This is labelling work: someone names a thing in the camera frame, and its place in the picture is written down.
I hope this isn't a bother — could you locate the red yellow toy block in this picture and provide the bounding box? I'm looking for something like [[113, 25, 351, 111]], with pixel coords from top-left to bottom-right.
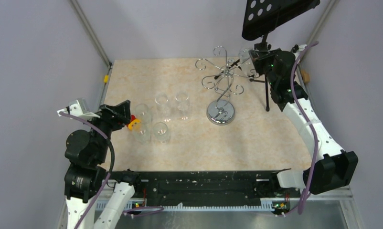
[[127, 115, 141, 130]]

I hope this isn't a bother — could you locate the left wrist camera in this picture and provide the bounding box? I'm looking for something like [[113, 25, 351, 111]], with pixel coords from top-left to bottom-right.
[[57, 98, 100, 120]]

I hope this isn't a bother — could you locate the clear wine glass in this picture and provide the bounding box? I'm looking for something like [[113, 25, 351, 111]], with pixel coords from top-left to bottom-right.
[[155, 93, 171, 122], [175, 91, 191, 120]]

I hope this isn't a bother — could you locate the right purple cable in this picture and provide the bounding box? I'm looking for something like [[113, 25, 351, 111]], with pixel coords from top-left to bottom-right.
[[289, 41, 320, 216]]

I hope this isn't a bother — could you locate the black music stand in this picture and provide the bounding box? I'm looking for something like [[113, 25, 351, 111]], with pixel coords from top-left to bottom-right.
[[242, 0, 320, 110]]

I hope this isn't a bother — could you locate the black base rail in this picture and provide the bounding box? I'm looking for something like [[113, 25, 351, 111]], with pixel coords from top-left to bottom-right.
[[134, 170, 308, 207]]

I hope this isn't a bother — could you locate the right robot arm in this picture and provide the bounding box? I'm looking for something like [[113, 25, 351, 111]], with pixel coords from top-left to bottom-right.
[[249, 45, 359, 197]]

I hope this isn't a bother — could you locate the chrome wine glass rack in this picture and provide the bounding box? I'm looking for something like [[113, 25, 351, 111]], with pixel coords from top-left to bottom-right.
[[195, 46, 259, 125]]

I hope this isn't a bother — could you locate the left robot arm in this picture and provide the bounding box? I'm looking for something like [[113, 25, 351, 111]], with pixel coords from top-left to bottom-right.
[[57, 99, 142, 229]]

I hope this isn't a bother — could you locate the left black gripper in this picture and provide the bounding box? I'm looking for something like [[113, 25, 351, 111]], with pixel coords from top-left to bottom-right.
[[83, 99, 132, 162]]

